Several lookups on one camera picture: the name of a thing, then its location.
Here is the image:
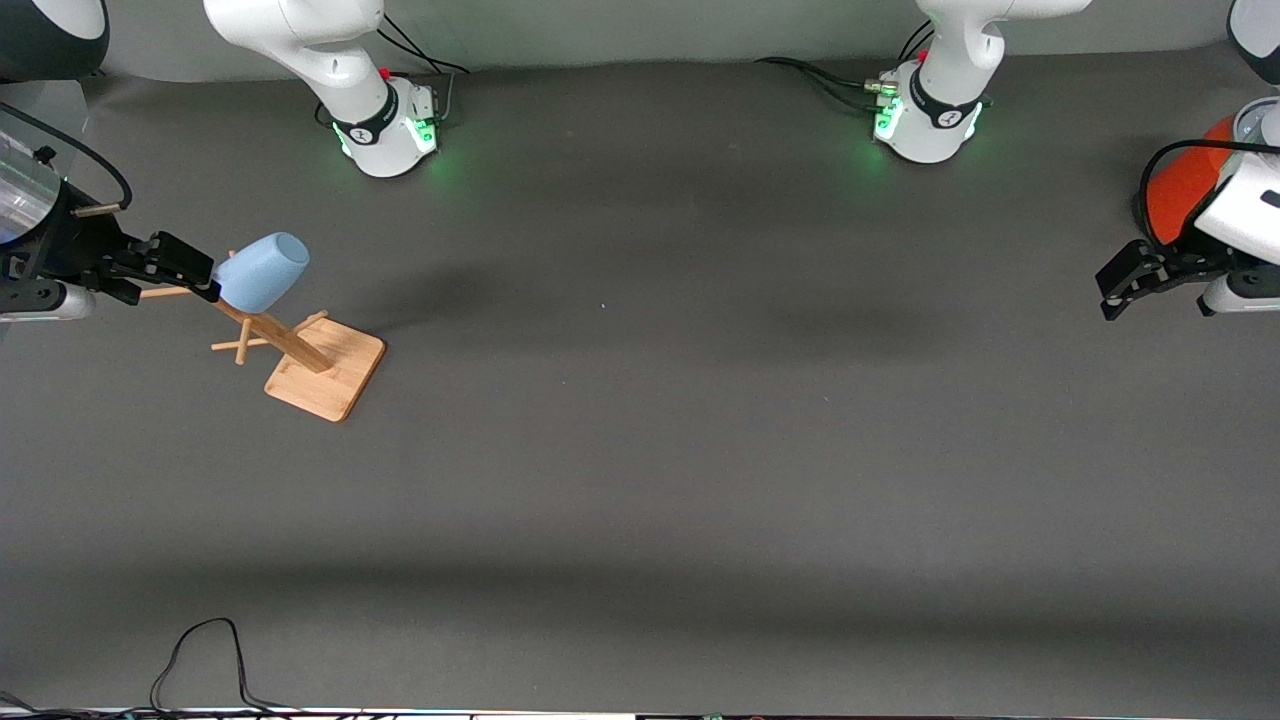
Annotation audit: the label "light blue cup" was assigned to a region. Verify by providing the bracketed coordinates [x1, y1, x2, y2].
[213, 232, 311, 314]

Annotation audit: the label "black base cables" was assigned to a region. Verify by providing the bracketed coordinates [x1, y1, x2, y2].
[314, 14, 471, 128]
[754, 20, 936, 113]

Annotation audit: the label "orange round cover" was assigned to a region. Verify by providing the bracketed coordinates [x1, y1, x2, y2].
[1145, 115, 1241, 248]

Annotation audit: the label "wooden cup rack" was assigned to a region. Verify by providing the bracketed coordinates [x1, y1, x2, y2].
[138, 250, 388, 424]

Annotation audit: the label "black right base cables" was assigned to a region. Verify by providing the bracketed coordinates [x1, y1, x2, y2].
[314, 14, 471, 128]

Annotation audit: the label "thin black looped cable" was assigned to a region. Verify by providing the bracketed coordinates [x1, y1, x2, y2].
[150, 617, 301, 717]

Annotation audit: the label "black left base cables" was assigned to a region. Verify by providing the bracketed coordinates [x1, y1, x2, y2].
[754, 20, 936, 113]

